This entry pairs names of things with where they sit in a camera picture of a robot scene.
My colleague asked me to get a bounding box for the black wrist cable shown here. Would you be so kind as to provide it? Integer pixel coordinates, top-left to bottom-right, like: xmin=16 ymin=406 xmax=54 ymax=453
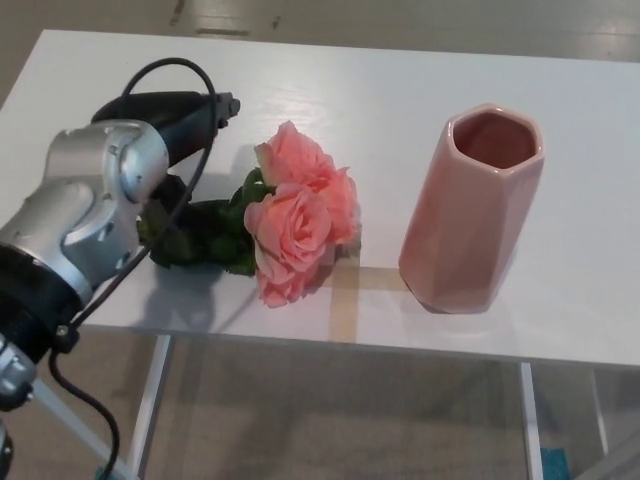
xmin=47 ymin=58 xmax=224 ymax=480

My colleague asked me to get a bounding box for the pink artificial rose bouquet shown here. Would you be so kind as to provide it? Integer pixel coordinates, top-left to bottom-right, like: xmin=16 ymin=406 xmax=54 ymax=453
xmin=135 ymin=120 xmax=362 ymax=309

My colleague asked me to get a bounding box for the long beige tape strip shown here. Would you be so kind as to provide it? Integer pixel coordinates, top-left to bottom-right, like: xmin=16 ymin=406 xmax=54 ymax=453
xmin=328 ymin=268 xmax=359 ymax=344

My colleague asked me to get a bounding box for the light blue metal frame bar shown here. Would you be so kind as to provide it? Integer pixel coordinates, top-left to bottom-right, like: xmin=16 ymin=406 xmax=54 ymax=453
xmin=29 ymin=377 xmax=122 ymax=480

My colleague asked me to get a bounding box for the pink faceted ceramic vase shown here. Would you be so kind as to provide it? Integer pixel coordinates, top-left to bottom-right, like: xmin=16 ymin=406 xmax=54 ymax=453
xmin=398 ymin=103 xmax=545 ymax=315

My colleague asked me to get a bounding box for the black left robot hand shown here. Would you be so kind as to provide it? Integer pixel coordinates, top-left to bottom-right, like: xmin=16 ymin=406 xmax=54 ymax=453
xmin=91 ymin=89 xmax=242 ymax=229

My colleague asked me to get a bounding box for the blue floor tape patch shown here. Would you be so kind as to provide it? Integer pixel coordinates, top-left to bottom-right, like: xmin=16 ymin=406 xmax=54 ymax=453
xmin=542 ymin=442 xmax=570 ymax=480

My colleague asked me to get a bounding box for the white metal table leg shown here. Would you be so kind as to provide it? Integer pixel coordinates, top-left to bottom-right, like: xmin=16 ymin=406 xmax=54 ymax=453
xmin=126 ymin=334 xmax=174 ymax=480
xmin=519 ymin=362 xmax=545 ymax=480

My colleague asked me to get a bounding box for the thin grey table leg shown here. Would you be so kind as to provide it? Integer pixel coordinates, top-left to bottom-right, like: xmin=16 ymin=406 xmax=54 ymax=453
xmin=588 ymin=369 xmax=610 ymax=451

